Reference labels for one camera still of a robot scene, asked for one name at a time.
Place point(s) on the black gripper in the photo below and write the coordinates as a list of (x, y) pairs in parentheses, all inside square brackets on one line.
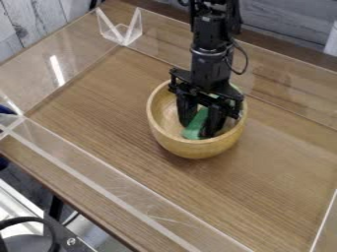
[(205, 85)]

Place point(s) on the white object at right edge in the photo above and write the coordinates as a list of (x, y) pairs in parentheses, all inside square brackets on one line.
[(331, 45)]

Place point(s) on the green rectangular block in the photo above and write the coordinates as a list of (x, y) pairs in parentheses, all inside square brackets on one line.
[(196, 130)]

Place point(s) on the black table leg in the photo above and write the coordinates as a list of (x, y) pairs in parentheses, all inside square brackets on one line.
[(56, 208)]

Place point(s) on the blue object at left edge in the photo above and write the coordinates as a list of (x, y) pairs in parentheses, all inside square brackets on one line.
[(6, 110)]

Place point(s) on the light wooden bowl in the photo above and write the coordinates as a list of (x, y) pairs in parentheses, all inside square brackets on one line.
[(168, 130)]

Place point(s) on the clear acrylic tray wall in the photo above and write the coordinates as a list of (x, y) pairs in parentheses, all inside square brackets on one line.
[(262, 198)]

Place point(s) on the black metal bracket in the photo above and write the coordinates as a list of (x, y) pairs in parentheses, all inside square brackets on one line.
[(69, 242)]

